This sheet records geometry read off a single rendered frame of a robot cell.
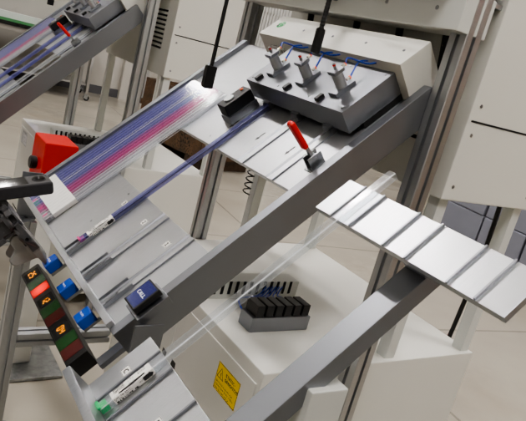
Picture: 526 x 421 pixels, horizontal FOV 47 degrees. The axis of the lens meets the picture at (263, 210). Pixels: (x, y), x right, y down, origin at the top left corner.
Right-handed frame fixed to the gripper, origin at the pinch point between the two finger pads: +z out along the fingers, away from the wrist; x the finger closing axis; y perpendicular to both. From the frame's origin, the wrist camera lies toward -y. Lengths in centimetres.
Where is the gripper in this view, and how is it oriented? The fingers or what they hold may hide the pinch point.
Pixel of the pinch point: (44, 255)
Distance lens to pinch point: 125.3
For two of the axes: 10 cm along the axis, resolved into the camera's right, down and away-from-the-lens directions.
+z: 3.7, 7.3, 5.7
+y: -7.7, 5.9, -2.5
